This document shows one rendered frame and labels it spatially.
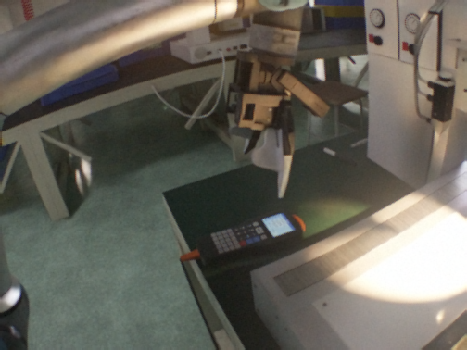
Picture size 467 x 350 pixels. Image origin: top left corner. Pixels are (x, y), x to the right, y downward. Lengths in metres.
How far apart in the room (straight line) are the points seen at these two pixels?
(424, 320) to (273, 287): 0.21
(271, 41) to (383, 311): 0.39
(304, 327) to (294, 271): 0.10
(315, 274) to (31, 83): 0.40
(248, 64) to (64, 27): 0.31
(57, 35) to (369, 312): 0.43
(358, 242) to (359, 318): 0.14
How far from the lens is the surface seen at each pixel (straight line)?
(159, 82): 2.11
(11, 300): 0.63
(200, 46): 2.18
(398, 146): 0.84
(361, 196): 0.78
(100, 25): 0.29
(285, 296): 0.43
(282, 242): 0.63
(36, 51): 0.29
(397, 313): 0.43
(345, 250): 0.49
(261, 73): 0.52
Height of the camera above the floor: 1.19
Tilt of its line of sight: 30 degrees down
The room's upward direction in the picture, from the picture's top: 8 degrees counter-clockwise
